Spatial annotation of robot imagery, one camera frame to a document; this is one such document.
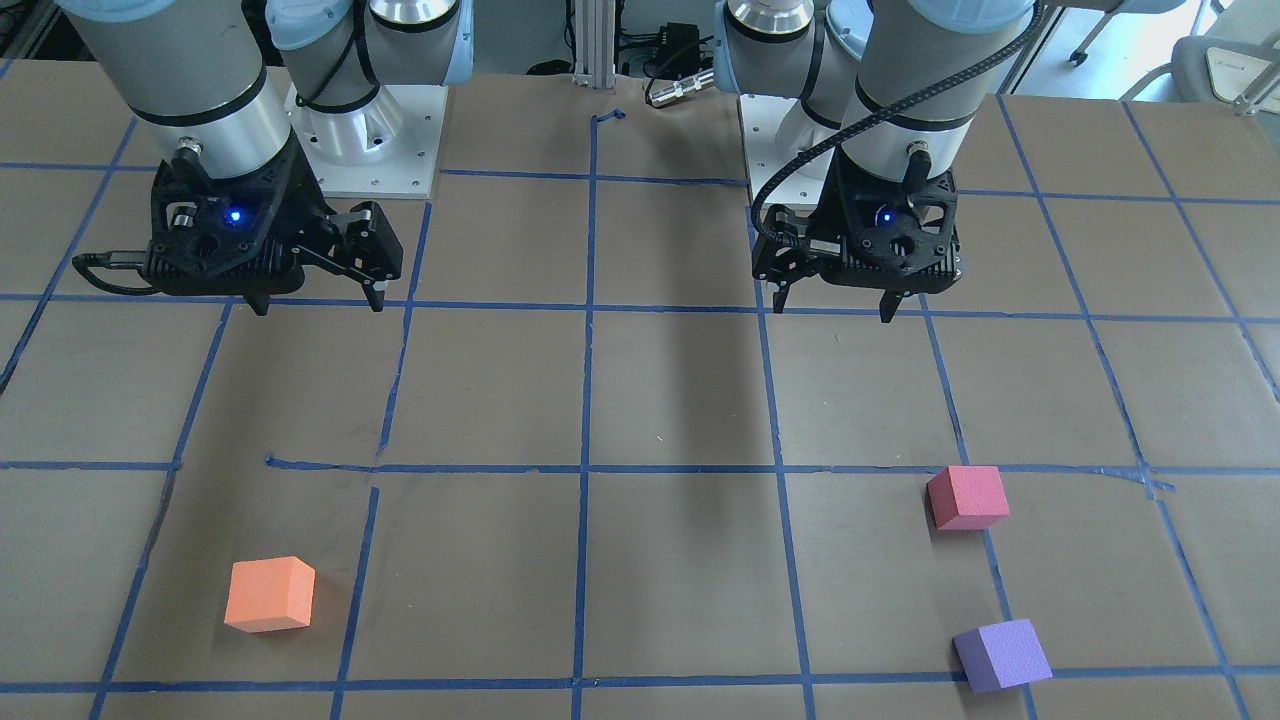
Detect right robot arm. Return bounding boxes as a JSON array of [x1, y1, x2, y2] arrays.
[[61, 1, 474, 315]]

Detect aluminium frame post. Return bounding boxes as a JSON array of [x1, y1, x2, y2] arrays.
[[570, 0, 618, 92]]

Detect black power box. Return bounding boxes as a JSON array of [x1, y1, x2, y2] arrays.
[[637, 22, 699, 67]]

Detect orange foam cube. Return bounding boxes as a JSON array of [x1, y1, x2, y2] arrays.
[[224, 556, 316, 633]]

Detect pink foam cube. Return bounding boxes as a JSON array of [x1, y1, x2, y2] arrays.
[[925, 465, 1011, 530]]

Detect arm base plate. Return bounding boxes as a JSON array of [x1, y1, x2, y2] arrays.
[[284, 85, 449, 199], [739, 94, 901, 211]]

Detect purple foam cube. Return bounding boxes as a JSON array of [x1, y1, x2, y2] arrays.
[[954, 618, 1053, 693]]

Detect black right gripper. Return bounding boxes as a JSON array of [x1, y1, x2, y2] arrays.
[[145, 133, 404, 316]]

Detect grey office chair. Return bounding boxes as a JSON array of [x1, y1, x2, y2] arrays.
[[1121, 1, 1279, 118]]

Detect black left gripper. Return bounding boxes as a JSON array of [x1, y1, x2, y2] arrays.
[[751, 149, 963, 324]]

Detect silver cable connector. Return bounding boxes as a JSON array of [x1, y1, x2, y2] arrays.
[[645, 69, 716, 109]]

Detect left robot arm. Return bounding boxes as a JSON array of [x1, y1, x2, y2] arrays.
[[713, 1, 1044, 322]]

